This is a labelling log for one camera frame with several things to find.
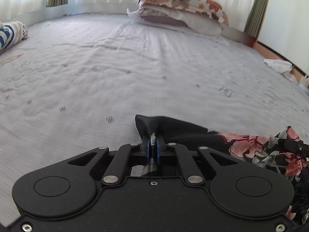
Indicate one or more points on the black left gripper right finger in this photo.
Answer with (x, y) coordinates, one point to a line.
(159, 149)

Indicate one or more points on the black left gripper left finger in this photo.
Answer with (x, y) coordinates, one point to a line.
(146, 149)

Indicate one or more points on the black floral pants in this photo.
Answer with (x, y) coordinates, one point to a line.
(263, 151)

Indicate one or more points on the white crumpled cloth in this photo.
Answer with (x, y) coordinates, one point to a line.
(282, 67)

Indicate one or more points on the grey patterned bed sheet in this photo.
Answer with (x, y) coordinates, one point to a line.
(84, 78)

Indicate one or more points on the white lower pillow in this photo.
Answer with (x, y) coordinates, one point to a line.
(174, 19)

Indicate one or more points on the green curtain right side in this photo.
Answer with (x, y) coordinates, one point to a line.
(255, 18)

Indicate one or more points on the floral pillow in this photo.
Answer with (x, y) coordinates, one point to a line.
(209, 8)

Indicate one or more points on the pink striped folded quilt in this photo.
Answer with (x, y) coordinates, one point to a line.
(11, 34)

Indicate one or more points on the wooden bed frame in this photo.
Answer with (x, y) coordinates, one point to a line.
(264, 50)

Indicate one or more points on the beige corded controller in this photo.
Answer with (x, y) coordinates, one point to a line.
(10, 59)

